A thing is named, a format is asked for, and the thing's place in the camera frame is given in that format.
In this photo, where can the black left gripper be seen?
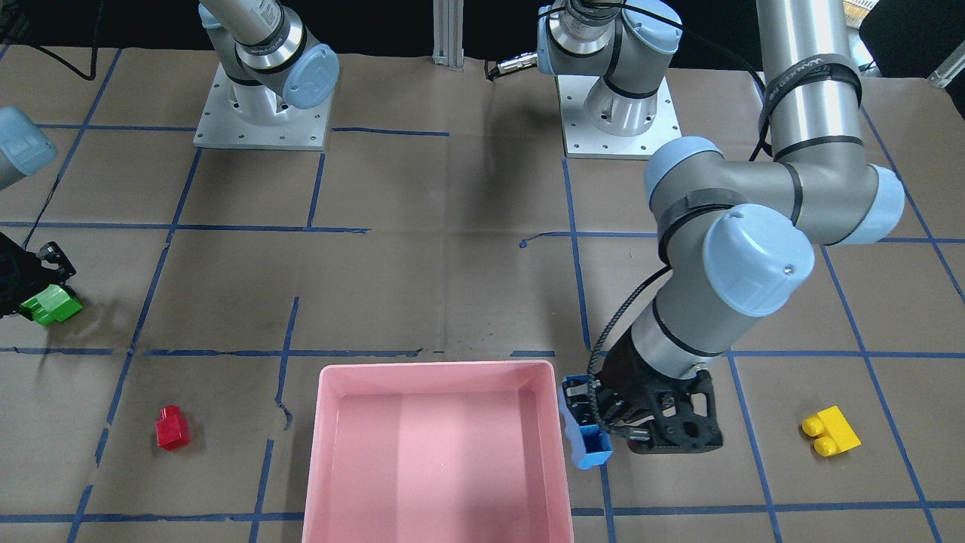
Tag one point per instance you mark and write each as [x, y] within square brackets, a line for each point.
[623, 375]

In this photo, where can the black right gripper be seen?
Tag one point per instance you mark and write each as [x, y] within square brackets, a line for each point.
[16, 273]

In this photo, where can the blue toy block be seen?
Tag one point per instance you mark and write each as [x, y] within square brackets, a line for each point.
[589, 445]

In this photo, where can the green toy block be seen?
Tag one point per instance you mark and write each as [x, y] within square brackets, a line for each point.
[55, 304]

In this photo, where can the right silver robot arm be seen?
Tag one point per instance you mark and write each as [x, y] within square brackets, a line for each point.
[273, 90]

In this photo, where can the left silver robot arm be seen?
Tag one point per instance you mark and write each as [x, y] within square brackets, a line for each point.
[737, 240]

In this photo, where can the pink plastic box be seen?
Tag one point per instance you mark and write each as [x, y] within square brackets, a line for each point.
[437, 452]

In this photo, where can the red toy block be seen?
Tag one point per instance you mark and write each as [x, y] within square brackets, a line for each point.
[171, 428]

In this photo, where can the yellow toy block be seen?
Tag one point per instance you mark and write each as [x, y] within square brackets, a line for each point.
[830, 432]

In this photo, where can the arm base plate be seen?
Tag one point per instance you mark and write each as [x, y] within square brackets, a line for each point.
[240, 117]
[600, 124]

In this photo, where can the aluminium frame post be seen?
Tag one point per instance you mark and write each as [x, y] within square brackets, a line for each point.
[447, 34]

